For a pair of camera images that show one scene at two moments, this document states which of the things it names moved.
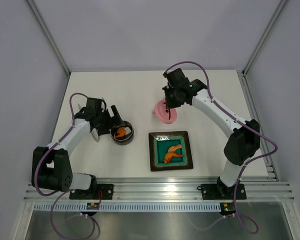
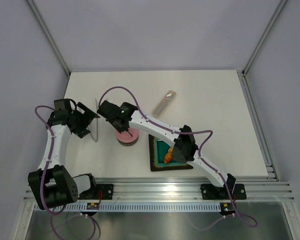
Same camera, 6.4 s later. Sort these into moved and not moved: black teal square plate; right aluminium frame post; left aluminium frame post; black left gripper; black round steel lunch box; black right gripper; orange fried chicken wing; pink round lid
Moved: black left gripper; pink round lid; black round steel lunch box; black right gripper
Not moved: left aluminium frame post; right aluminium frame post; black teal square plate; orange fried chicken wing
